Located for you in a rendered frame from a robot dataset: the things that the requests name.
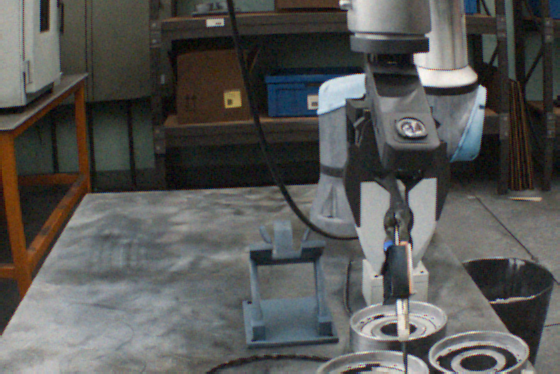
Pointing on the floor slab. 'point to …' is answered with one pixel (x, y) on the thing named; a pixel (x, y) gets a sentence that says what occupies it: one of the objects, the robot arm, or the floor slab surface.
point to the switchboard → (113, 33)
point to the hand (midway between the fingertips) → (396, 262)
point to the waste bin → (525, 314)
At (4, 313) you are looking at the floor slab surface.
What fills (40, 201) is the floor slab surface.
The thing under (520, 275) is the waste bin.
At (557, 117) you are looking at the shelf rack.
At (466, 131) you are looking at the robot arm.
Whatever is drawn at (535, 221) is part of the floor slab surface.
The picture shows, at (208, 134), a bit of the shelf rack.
